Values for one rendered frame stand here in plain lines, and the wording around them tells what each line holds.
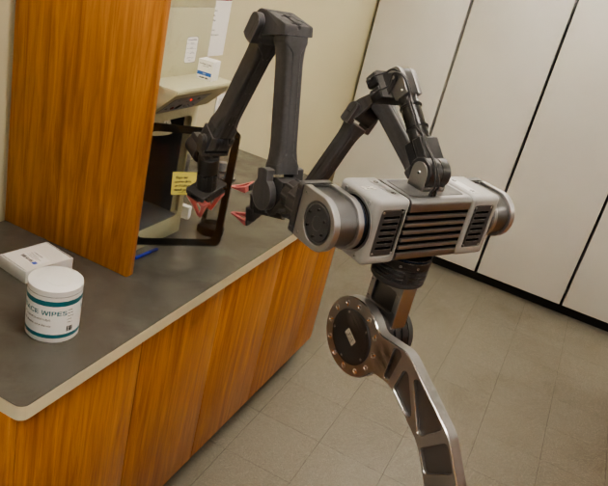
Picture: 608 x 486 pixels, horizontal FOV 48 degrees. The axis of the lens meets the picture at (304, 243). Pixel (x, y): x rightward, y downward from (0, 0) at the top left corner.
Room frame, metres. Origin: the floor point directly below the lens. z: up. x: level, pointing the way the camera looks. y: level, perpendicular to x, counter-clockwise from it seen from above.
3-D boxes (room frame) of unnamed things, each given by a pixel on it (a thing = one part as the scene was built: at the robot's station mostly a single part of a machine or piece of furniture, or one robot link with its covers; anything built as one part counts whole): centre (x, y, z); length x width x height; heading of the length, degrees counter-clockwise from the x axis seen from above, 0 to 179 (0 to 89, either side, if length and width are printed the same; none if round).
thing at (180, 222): (1.95, 0.40, 1.19); 0.30 x 0.01 x 0.40; 120
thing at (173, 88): (2.00, 0.44, 1.46); 0.32 x 0.12 x 0.10; 161
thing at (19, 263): (1.69, 0.74, 0.96); 0.16 x 0.12 x 0.04; 152
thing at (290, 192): (1.41, 0.03, 1.45); 0.09 x 0.08 x 0.12; 130
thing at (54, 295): (1.43, 0.57, 1.02); 0.13 x 0.13 x 0.15
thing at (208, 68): (2.08, 0.41, 1.54); 0.05 x 0.05 x 0.06; 76
